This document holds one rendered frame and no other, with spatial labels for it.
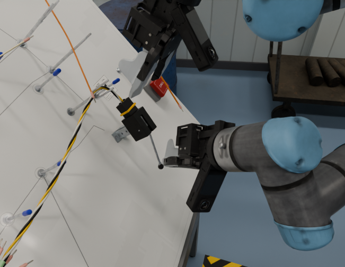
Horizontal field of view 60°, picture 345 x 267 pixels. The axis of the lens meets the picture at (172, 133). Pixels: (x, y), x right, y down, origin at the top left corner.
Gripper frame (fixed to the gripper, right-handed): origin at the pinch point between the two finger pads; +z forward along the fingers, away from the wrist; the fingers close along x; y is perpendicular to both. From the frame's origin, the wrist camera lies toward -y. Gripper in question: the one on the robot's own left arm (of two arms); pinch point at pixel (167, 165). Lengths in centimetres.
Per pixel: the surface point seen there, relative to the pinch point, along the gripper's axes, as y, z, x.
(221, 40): 126, 133, -123
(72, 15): 33.1, 10.2, 23.1
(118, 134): 6.1, 5.8, 10.1
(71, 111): 8.8, 3.5, 21.7
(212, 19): 136, 127, -107
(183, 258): -21.5, 4.2, -9.0
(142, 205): -9.5, 4.3, 3.2
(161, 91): 20.2, 9.8, -2.2
